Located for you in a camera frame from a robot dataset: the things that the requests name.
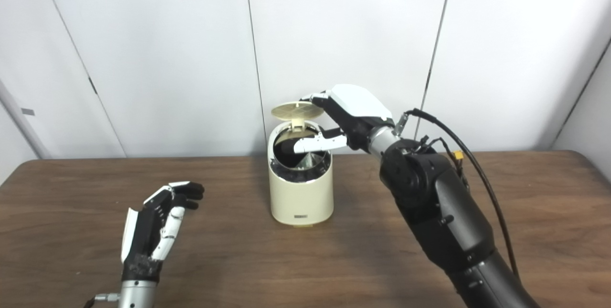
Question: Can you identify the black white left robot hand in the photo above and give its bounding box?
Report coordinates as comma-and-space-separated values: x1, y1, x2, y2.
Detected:
120, 181, 205, 282

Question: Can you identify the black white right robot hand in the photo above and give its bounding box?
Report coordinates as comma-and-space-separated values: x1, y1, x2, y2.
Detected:
293, 84, 395, 155

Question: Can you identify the cream round bin lid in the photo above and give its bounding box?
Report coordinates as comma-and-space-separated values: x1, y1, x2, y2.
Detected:
271, 101, 326, 129

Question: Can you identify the white green milk carton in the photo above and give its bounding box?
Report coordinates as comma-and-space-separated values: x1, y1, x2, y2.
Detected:
296, 150, 328, 170

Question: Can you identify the black bin liner bag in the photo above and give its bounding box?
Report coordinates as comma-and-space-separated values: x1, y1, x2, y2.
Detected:
271, 129, 331, 182

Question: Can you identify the cream-colored bin body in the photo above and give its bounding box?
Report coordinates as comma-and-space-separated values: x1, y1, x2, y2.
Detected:
267, 121, 334, 227

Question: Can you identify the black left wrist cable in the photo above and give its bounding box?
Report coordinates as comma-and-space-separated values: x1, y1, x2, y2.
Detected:
84, 293, 120, 308

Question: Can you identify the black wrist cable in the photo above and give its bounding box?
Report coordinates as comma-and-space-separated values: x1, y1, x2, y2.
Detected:
84, 293, 120, 308
395, 108, 521, 280

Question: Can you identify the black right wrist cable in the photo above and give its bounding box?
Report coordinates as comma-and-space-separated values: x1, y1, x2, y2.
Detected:
395, 108, 521, 280

